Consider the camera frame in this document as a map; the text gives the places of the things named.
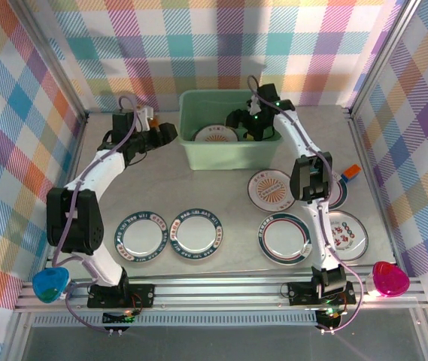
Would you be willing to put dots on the green plastic bin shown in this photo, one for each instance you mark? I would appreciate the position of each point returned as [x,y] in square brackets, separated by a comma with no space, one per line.
[232,156]

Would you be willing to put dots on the white plate orange sunburst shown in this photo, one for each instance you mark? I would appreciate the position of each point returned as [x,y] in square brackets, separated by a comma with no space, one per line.
[268,190]
[213,134]

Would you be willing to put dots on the white plate teal lettered rim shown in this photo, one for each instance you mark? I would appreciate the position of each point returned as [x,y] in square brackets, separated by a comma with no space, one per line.
[196,235]
[140,237]

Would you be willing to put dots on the white plate teal red bands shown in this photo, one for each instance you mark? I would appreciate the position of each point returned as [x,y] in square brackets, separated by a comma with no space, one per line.
[340,195]
[283,240]

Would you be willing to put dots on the white plate red characters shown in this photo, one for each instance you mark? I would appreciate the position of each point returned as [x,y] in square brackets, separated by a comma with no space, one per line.
[349,237]

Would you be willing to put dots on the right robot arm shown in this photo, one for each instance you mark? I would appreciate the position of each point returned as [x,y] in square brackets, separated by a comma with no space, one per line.
[311,180]

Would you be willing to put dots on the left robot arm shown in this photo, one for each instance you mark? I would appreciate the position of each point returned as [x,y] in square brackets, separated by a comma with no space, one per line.
[74,222]

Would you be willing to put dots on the orange and blue block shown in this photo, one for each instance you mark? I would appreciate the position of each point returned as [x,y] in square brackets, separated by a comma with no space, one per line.
[351,173]

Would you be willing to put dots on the blue translucent dome button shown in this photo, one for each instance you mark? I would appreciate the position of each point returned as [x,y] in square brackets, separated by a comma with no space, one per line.
[50,284]

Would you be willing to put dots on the pink translucent dome button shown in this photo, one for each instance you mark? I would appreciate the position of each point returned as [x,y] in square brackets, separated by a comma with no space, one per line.
[389,280]

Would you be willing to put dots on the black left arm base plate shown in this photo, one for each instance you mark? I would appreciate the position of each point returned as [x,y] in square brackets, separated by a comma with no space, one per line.
[144,295]

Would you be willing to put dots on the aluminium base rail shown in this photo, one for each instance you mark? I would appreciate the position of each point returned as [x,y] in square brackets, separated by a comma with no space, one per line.
[217,291]

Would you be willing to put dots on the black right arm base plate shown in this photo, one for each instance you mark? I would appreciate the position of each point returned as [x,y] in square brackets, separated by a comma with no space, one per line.
[298,293]

